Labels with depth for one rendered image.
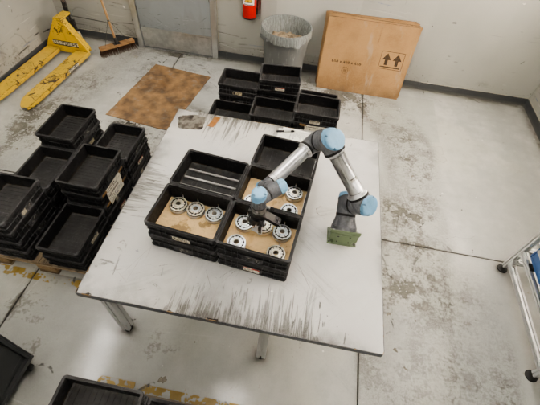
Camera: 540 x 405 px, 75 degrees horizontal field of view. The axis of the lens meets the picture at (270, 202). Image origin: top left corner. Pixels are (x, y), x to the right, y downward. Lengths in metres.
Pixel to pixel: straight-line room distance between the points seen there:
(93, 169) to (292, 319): 1.86
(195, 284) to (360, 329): 0.89
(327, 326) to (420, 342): 1.09
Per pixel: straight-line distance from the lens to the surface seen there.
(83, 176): 2.94
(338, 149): 1.83
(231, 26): 4.85
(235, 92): 3.69
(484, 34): 4.93
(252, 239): 1.96
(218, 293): 1.96
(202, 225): 2.02
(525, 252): 3.30
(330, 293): 2.01
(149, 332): 2.69
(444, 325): 3.01
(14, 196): 3.01
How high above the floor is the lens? 2.48
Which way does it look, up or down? 51 degrees down
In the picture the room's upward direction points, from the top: 6 degrees clockwise
